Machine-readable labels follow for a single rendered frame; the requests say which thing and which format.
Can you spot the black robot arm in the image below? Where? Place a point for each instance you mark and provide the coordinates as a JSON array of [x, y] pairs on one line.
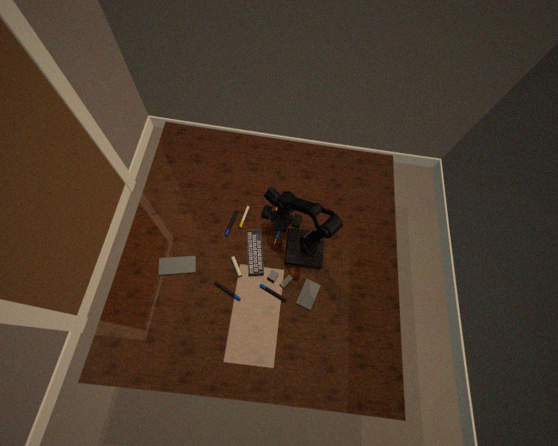
[[287, 203]]

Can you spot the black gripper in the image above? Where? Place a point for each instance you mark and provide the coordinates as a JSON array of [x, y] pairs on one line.
[[296, 220]]

